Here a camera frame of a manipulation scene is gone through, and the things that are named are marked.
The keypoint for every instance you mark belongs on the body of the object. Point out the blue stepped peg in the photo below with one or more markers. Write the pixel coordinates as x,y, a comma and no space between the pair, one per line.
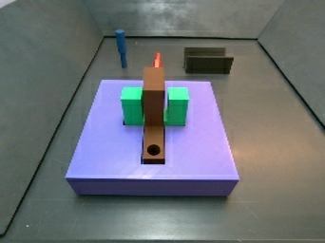
120,45

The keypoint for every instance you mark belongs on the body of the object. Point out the purple base board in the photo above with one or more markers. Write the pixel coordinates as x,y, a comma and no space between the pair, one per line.
105,166

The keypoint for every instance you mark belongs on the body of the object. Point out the brown L-shaped block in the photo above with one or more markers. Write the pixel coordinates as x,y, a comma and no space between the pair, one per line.
152,151

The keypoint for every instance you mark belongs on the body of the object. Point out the green U-shaped block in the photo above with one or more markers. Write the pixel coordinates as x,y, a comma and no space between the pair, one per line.
174,113

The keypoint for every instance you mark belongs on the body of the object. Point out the black slotted holder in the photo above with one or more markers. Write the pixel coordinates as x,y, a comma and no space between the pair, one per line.
207,60

